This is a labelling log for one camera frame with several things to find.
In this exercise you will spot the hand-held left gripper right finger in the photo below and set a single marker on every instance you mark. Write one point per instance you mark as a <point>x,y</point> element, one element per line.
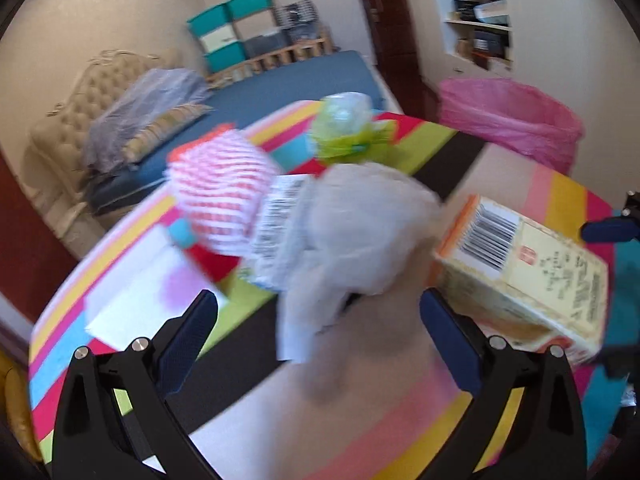
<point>450,332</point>

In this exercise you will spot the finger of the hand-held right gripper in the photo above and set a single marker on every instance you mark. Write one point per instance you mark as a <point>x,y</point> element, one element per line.
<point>617,360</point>
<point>610,230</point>

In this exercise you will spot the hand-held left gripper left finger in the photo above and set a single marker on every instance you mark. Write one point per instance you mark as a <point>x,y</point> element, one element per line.
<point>187,332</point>

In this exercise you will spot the cream cardboard carton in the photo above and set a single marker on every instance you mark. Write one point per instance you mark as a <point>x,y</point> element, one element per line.
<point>530,270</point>

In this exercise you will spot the white plastic bag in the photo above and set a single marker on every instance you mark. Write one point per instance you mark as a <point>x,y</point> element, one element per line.
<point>360,230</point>

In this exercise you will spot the trash bin with pink bag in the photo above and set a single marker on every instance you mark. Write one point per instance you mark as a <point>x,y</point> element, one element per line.
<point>510,115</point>

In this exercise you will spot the large white foam block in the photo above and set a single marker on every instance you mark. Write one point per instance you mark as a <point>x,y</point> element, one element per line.
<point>150,285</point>

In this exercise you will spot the printed paper label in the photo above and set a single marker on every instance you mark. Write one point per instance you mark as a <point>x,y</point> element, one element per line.
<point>277,225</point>

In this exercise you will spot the orange white foam fruit net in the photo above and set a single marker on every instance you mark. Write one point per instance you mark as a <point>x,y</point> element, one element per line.
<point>220,185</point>

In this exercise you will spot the yellow object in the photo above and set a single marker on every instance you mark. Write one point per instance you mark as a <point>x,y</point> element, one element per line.
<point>17,405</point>

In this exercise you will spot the white built-in wardrobe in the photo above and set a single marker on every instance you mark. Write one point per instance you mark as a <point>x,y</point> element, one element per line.
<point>550,35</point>

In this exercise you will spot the striped bolster pillow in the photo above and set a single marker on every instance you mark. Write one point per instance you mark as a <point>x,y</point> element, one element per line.
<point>160,127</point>

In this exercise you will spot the black safe box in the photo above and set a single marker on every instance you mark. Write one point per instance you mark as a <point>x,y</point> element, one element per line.
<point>487,42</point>

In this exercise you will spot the green plastic bag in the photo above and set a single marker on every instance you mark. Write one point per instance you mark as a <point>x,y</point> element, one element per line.
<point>347,127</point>

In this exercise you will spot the grey wrapped bedding bundle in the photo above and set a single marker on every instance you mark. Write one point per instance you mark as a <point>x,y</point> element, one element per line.
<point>145,105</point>

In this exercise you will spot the white flat box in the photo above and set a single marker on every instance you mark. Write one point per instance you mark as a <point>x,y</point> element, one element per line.
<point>490,10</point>

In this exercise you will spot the beige tufted headboard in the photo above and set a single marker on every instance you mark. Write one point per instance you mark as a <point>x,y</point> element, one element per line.
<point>85,105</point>

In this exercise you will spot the bed with blue sheet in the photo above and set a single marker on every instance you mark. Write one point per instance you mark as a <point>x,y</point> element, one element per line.
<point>280,90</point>

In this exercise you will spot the teal storage box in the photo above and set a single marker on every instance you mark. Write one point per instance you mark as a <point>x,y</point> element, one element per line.
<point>226,56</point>
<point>210,20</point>
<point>250,2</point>

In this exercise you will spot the dark wooden door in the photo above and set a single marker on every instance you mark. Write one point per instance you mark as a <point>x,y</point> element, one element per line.
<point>390,35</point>

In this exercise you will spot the white storage box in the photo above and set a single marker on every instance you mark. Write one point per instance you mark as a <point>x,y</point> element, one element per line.
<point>219,37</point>

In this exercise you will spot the clear storage box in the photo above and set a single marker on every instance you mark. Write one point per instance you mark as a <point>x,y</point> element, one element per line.
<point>267,44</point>

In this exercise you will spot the beige lidded storage box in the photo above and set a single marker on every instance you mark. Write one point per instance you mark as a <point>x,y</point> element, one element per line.
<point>257,22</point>

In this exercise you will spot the checkered bag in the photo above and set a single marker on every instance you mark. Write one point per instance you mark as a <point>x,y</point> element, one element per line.
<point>297,20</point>

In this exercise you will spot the red-brown wooden door frame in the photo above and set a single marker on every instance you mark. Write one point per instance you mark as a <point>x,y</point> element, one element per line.
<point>25,240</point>

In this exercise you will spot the wooden crib rail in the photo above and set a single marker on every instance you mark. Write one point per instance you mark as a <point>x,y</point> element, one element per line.
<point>272,55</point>

